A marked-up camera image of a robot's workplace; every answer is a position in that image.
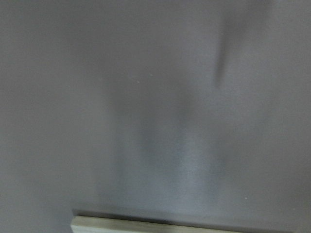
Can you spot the wooden cutting board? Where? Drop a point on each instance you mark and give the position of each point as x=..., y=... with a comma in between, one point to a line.
x=92, y=224

